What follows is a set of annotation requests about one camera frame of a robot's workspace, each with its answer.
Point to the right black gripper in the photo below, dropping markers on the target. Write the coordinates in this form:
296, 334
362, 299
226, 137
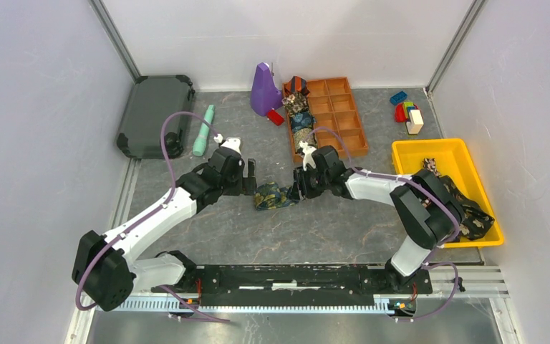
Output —
300, 178

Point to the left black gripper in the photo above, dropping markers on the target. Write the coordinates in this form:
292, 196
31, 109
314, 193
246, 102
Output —
248, 183

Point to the navy yellow floral tie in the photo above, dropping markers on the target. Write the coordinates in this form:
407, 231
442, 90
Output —
270, 196

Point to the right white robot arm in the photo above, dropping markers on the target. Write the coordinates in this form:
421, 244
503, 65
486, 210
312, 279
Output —
429, 213

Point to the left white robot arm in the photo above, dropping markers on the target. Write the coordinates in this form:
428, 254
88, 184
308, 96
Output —
108, 268

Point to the olive gold rolled tie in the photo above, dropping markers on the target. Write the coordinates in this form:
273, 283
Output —
306, 135

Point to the mint green flashlight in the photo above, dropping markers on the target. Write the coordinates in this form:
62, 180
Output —
201, 142

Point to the red block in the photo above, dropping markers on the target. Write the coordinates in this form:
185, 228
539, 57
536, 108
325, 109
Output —
275, 117

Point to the blue patterned rolled tie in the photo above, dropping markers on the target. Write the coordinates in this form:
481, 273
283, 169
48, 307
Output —
301, 120

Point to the purple metronome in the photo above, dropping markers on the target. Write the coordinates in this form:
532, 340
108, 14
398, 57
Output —
265, 96

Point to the brown floral rolled tie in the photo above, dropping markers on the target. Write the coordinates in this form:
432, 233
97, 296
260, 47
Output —
295, 103

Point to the orange navy striped rolled tie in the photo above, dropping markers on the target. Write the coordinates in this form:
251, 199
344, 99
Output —
297, 85

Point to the dark green hard case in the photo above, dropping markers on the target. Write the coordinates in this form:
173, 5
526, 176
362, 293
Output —
150, 102

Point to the colourful toy block stack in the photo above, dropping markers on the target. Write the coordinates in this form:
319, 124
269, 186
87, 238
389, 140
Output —
402, 111

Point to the pink floral dark tie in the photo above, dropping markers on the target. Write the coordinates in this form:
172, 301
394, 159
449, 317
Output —
430, 164

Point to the white toy block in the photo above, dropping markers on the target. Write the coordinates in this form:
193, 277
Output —
415, 122

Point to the blue toy brick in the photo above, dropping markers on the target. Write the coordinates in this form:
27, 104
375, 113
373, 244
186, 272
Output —
398, 98

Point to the yellow plastic bin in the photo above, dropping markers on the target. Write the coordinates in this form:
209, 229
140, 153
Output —
453, 160

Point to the black gold floral tie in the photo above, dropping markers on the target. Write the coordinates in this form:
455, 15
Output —
476, 223

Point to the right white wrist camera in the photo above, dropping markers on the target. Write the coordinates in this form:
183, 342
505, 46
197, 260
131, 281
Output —
306, 152

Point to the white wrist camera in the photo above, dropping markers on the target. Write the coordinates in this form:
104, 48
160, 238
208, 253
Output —
306, 152
232, 143

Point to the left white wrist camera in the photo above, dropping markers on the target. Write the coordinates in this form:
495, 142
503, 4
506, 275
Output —
232, 143

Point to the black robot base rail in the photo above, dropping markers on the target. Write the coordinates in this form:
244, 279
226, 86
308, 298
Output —
279, 285

